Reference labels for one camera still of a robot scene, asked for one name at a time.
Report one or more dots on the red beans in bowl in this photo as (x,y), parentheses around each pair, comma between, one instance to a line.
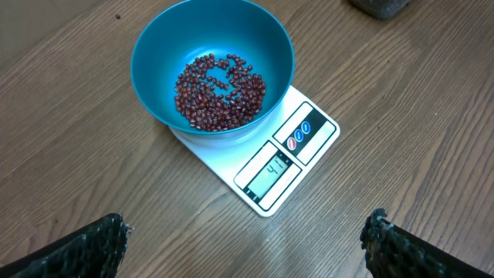
(219,94)

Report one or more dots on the blue metal bowl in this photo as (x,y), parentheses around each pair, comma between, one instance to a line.
(196,28)

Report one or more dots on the clear plastic bean container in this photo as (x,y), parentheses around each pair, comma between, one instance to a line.
(380,9)

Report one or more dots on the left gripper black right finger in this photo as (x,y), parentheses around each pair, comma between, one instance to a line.
(392,252)

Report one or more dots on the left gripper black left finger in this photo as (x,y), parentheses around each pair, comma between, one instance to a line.
(95,250)

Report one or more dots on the white digital kitchen scale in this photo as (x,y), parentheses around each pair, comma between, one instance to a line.
(264,163)

